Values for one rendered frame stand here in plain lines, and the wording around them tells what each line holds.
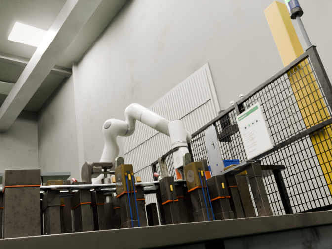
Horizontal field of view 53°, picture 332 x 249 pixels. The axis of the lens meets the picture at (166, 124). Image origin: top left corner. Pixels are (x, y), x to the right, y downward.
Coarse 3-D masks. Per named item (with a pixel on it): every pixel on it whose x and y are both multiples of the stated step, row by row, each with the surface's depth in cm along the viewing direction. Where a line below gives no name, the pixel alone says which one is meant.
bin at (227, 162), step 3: (231, 159) 208; (234, 159) 209; (237, 159) 209; (225, 162) 206; (228, 162) 206; (231, 162) 207; (234, 162) 208; (237, 162) 209; (225, 165) 205; (228, 165) 205; (210, 168) 212; (210, 171) 212; (210, 174) 212
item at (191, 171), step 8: (184, 168) 161; (192, 168) 155; (200, 168) 156; (192, 176) 155; (200, 176) 153; (192, 184) 155; (200, 184) 152; (192, 192) 155; (200, 192) 151; (208, 192) 152; (192, 200) 155; (200, 200) 150; (200, 208) 149; (208, 208) 149; (200, 216) 148; (208, 216) 146
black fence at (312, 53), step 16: (320, 64) 172; (272, 80) 198; (320, 80) 171; (256, 96) 210; (288, 96) 189; (304, 96) 180; (224, 112) 234; (240, 112) 221; (272, 112) 198; (288, 112) 189; (224, 128) 234; (304, 128) 178; (320, 128) 170; (192, 144) 268; (288, 144) 187; (192, 160) 266; (288, 160) 187; (304, 160) 177; (176, 176) 284; (288, 176) 186; (272, 192) 194; (304, 192) 176; (320, 192) 169; (256, 208) 205; (320, 208) 167
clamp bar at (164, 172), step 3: (162, 156) 195; (165, 156) 195; (159, 159) 196; (162, 159) 196; (159, 162) 196; (162, 162) 197; (165, 162) 196; (159, 165) 196; (162, 165) 195; (165, 165) 195; (162, 168) 193; (165, 168) 195; (162, 171) 192; (165, 171) 194; (162, 174) 192; (165, 174) 192; (168, 174) 192
